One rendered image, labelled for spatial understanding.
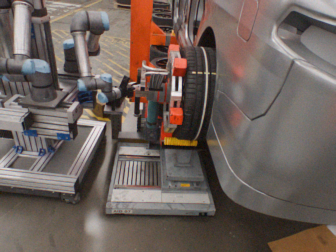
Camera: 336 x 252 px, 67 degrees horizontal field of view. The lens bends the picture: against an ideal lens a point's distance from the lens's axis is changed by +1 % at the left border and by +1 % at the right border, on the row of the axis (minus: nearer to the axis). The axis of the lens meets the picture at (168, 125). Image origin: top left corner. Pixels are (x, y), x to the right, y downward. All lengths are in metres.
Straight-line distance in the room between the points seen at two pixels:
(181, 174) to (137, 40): 1.12
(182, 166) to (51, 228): 1.05
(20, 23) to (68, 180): 1.07
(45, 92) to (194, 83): 0.91
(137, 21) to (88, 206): 1.47
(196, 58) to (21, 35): 0.94
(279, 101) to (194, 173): 1.32
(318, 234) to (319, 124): 1.60
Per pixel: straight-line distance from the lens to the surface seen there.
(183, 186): 2.03
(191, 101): 1.49
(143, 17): 2.08
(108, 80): 1.70
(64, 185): 1.99
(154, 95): 1.73
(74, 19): 1.74
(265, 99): 0.90
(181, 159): 2.09
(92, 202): 2.13
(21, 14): 1.53
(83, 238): 1.95
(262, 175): 1.01
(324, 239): 2.37
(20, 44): 1.46
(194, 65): 1.55
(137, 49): 2.14
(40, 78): 1.69
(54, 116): 1.78
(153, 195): 2.05
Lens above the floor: 1.62
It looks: 33 degrees down
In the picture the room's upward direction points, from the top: 7 degrees clockwise
